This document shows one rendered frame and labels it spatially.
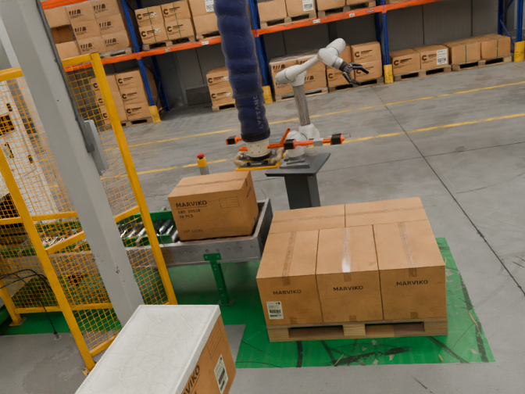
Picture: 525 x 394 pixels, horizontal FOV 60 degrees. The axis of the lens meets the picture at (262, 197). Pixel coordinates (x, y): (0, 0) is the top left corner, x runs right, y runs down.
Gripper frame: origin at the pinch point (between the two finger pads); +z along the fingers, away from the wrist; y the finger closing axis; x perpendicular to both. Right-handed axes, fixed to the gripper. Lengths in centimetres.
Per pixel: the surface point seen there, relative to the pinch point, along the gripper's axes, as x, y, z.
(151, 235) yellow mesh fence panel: 44, -188, -67
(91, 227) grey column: -29, -215, -76
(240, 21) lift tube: -52, -52, -82
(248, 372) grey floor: 32, -227, 48
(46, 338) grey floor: 114, -296, -104
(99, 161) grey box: -45, -183, -92
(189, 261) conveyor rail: 66, -184, -37
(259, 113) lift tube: -7, -79, -46
